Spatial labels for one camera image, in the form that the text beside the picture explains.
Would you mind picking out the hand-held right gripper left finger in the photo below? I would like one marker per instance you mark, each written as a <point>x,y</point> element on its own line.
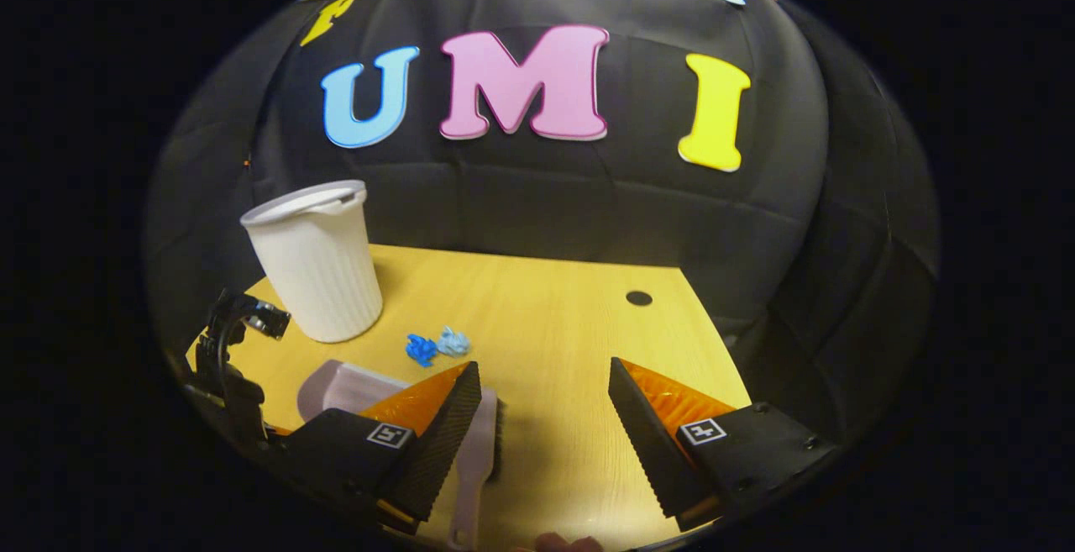
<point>441,451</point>

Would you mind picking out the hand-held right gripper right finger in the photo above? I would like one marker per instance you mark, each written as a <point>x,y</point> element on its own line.
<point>651,451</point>

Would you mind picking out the pink small broom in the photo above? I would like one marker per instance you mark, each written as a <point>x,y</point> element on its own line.
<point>479,451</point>

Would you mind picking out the dark blue paper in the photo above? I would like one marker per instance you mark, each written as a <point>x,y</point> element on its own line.
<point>422,350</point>

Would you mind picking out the pink dustpan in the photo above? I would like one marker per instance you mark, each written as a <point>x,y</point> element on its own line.
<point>344,388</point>

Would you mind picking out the light blue paper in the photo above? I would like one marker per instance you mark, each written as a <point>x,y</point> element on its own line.
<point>453,342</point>

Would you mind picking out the white ribbed garbage bin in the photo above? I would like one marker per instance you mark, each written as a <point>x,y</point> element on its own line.
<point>323,275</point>

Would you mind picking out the wooden desktop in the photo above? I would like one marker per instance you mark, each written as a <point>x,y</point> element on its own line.
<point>546,325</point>

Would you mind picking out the black round desk grommet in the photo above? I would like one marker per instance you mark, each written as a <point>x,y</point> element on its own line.
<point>639,298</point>

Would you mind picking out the black quilted wall cloth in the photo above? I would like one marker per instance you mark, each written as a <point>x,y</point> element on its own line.
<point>201,182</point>
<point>873,241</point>

